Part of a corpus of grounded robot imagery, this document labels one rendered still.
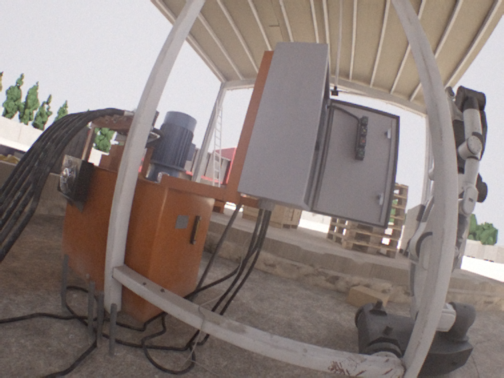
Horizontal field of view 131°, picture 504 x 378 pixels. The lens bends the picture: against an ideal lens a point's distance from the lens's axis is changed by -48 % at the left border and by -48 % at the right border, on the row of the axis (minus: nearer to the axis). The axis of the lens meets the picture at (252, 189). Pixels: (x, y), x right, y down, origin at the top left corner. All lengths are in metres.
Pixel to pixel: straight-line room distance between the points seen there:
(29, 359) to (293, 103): 1.18
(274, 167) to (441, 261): 0.55
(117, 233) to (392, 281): 2.22
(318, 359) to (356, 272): 1.61
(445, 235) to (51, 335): 1.24
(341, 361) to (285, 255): 1.62
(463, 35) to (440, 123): 5.14
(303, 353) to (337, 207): 0.67
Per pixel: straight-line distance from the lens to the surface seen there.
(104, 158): 1.19
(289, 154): 0.66
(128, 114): 0.94
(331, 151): 1.11
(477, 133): 1.12
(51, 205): 2.54
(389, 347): 0.99
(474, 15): 5.49
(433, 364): 1.20
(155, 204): 0.88
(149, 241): 0.90
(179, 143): 1.26
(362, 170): 1.12
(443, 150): 0.66
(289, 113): 0.72
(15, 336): 0.94
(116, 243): 0.92
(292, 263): 2.17
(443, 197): 0.65
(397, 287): 2.36
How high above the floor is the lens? 0.62
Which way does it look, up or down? 4 degrees up
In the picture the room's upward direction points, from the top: 14 degrees clockwise
